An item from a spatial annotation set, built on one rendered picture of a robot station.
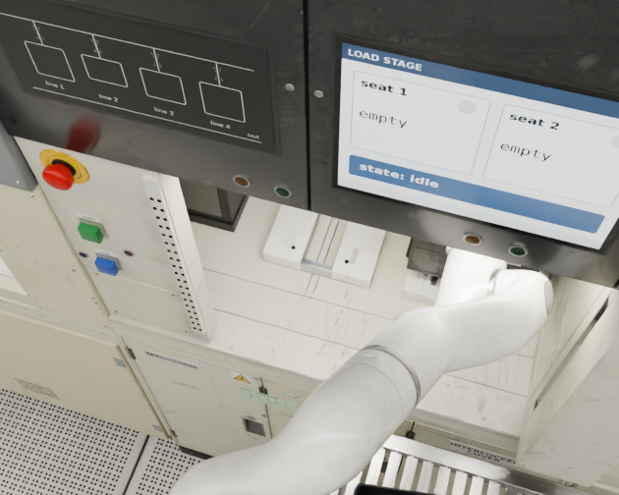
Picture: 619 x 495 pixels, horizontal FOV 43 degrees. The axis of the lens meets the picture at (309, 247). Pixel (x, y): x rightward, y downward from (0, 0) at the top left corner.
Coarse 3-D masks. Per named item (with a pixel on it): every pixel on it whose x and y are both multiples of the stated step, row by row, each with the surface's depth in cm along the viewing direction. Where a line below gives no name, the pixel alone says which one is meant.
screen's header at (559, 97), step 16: (352, 48) 67; (368, 48) 66; (384, 64) 67; (400, 64) 67; (416, 64) 66; (432, 64) 66; (448, 80) 67; (464, 80) 66; (480, 80) 66; (496, 80) 65; (512, 80) 64; (528, 96) 65; (544, 96) 65; (560, 96) 64; (576, 96) 64; (592, 112) 65; (608, 112) 64
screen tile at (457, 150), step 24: (360, 72) 69; (360, 96) 72; (384, 96) 71; (408, 96) 70; (432, 96) 69; (432, 120) 72; (456, 120) 71; (480, 120) 70; (360, 144) 78; (384, 144) 77; (408, 144) 76; (432, 144) 74; (456, 144) 73; (456, 168) 76
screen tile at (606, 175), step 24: (504, 120) 69; (528, 120) 68; (552, 120) 67; (576, 120) 66; (552, 144) 69; (576, 144) 69; (600, 144) 68; (504, 168) 74; (528, 168) 73; (552, 168) 72; (600, 168) 70; (552, 192) 75; (576, 192) 74; (600, 192) 73
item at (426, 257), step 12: (420, 240) 129; (408, 252) 136; (420, 252) 133; (432, 252) 131; (444, 252) 130; (408, 264) 138; (420, 264) 137; (432, 264) 135; (444, 264) 134; (516, 264) 126; (432, 276) 142
